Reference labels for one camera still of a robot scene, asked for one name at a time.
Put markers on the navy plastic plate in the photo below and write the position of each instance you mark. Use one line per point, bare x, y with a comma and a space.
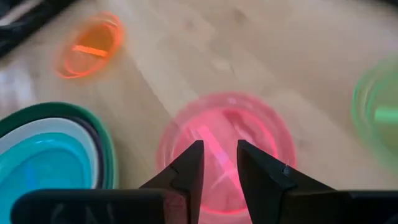
99, 149

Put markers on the black metal table frame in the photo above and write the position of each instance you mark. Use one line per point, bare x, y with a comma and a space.
18, 34

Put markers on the orange transparent plastic plate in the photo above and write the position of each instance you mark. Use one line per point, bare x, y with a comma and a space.
93, 37

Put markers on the white plastic plate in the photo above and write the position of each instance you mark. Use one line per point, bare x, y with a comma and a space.
46, 126

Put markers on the cyan plastic plate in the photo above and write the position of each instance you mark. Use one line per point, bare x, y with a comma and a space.
46, 161

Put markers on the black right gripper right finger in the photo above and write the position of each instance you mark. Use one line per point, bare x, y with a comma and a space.
273, 193

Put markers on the dark green plastic plate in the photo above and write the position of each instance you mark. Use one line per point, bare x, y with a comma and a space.
109, 149

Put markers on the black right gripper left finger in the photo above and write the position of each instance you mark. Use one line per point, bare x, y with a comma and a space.
186, 174

